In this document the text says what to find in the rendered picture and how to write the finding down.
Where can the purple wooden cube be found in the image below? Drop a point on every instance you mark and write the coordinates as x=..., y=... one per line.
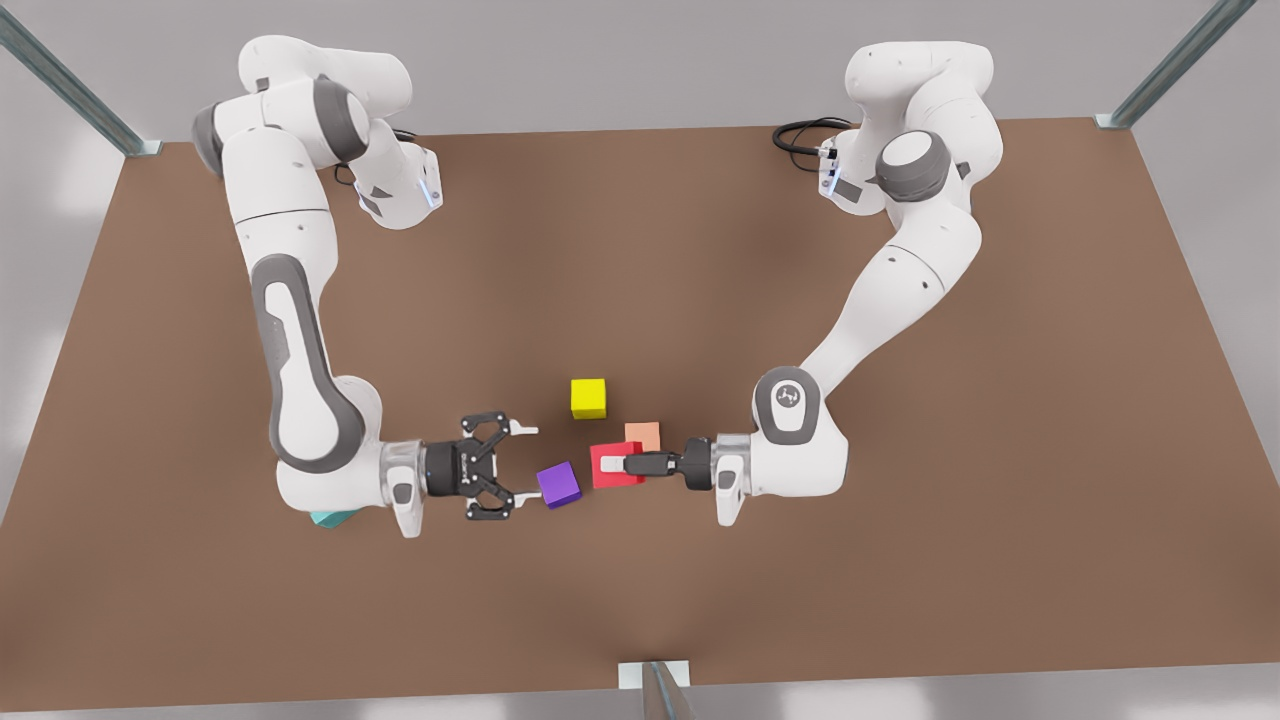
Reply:
x=559, y=485

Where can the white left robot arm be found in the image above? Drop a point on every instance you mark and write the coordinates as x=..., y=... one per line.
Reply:
x=900, y=270

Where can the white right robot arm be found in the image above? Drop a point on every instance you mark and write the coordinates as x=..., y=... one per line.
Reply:
x=290, y=320

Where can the peach wooden cube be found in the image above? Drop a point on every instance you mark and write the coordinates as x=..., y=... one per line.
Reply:
x=645, y=435

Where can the teal blue wooden cube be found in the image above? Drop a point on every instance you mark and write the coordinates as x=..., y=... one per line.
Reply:
x=333, y=518

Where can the silver frame post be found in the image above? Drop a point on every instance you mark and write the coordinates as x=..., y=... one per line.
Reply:
x=657, y=688
x=1170, y=68
x=70, y=88

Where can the red wooden cube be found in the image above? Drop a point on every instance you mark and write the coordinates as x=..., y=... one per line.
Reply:
x=606, y=479

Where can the yellow wooden cube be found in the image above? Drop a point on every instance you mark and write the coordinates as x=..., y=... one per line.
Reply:
x=589, y=399

